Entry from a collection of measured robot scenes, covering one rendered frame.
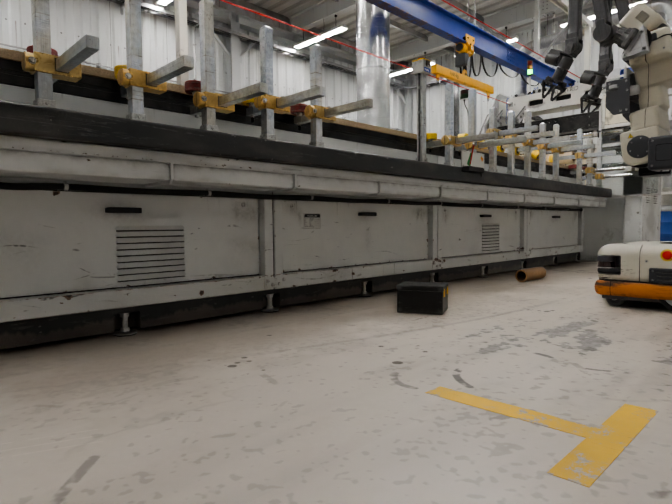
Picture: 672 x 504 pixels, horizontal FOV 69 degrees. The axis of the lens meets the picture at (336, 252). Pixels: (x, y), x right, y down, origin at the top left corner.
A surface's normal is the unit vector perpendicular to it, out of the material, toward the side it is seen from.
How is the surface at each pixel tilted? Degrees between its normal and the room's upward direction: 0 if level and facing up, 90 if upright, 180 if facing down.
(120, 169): 90
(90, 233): 90
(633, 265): 90
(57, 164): 90
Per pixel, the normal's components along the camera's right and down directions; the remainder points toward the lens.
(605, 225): -0.71, 0.04
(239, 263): 0.70, 0.03
